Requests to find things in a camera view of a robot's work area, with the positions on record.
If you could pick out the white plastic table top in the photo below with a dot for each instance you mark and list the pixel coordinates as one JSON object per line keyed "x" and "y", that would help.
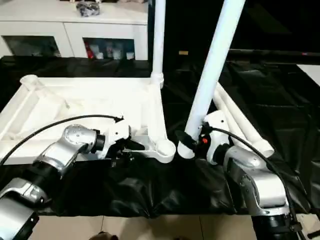
{"x": 75, "y": 105}

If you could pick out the white plastic table leg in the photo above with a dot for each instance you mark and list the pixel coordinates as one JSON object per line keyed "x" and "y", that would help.
{"x": 235, "y": 125}
{"x": 245, "y": 122}
{"x": 158, "y": 40}
{"x": 215, "y": 60}

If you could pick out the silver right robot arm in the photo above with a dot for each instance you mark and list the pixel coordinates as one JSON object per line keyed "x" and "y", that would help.
{"x": 255, "y": 180}

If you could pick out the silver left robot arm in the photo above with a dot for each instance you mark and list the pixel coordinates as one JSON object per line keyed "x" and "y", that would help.
{"x": 55, "y": 160}

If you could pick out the glossy black mat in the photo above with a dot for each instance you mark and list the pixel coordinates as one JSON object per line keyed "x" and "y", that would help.
{"x": 290, "y": 110}

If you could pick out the small red bottle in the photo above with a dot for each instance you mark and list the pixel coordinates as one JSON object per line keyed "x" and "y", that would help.
{"x": 88, "y": 51}

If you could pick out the white cabinet with glass doors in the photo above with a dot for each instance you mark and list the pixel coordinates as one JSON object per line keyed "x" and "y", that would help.
{"x": 65, "y": 27}

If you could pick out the grey metal clutter object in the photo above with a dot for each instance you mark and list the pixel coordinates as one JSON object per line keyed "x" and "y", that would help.
{"x": 87, "y": 8}

